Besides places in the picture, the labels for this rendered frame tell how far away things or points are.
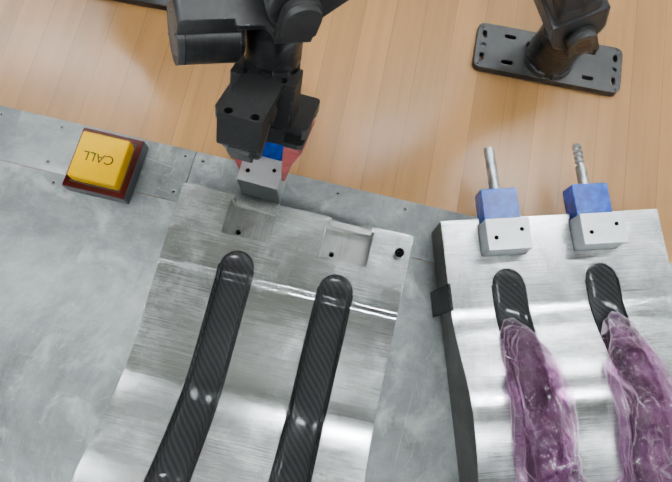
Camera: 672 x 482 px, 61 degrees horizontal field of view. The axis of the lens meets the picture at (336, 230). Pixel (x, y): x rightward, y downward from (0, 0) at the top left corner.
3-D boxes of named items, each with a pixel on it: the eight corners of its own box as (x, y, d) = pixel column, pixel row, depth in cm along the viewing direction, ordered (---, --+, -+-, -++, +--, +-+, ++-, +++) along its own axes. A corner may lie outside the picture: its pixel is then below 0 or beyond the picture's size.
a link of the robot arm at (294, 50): (240, 84, 56) (243, 16, 51) (226, 53, 59) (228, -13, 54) (307, 79, 58) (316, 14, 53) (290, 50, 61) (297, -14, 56)
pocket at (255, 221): (237, 203, 66) (233, 193, 63) (281, 214, 66) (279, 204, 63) (226, 240, 65) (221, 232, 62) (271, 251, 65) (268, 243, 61)
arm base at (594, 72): (648, 66, 70) (651, 17, 72) (487, 35, 70) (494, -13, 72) (615, 97, 78) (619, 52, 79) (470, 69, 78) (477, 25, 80)
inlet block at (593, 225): (547, 153, 72) (565, 135, 67) (586, 151, 72) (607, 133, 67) (564, 255, 69) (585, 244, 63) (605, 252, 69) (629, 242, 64)
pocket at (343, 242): (327, 224, 66) (328, 215, 62) (372, 235, 66) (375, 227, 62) (318, 262, 65) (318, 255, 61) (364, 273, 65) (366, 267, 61)
